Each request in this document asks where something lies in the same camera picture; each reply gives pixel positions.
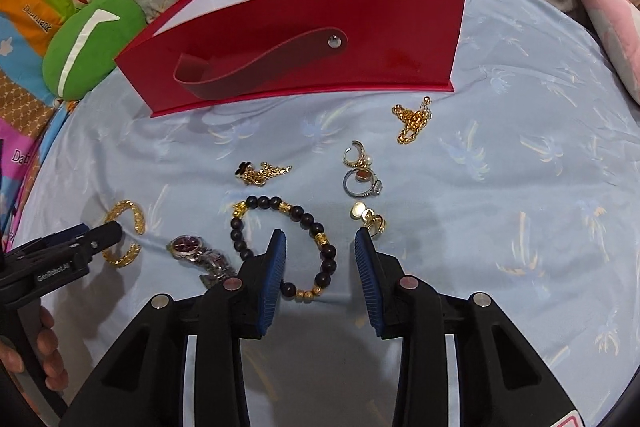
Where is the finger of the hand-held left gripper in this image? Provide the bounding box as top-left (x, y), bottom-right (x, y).
top-left (75, 220), bottom-right (124, 265)
top-left (7, 223), bottom-right (90, 259)

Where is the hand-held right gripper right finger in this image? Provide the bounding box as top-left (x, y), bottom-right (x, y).
top-left (354, 227), bottom-right (586, 427)

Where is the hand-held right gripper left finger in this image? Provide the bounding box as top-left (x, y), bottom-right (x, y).
top-left (60, 229), bottom-right (288, 427)

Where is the gold bangle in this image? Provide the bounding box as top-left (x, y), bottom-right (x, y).
top-left (101, 200), bottom-right (147, 269)

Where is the black bead bracelet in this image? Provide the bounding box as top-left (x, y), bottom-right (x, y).
top-left (230, 195), bottom-right (338, 301)

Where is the silver wristwatch with red dial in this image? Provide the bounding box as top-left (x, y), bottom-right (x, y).
top-left (167, 234), bottom-right (237, 292)

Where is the silver ring with clear stone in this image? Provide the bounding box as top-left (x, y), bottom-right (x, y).
top-left (342, 169), bottom-right (385, 198)

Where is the gold chain with black flower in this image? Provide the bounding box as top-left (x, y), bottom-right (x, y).
top-left (235, 161), bottom-right (293, 188)

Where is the gold chain necklace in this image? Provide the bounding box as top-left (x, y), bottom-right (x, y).
top-left (391, 95), bottom-right (434, 146)

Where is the red box with strap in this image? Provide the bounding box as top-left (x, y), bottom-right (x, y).
top-left (114, 0), bottom-right (467, 116)

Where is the person's left hand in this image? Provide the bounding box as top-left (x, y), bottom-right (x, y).
top-left (0, 306), bottom-right (70, 392)

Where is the green round pillow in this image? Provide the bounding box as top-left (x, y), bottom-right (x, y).
top-left (42, 0), bottom-right (148, 102)

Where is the colourful printed mat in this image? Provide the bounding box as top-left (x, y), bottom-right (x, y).
top-left (0, 0), bottom-right (151, 258)

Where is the pink and white pillow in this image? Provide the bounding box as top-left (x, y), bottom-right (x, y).
top-left (572, 0), bottom-right (640, 105)

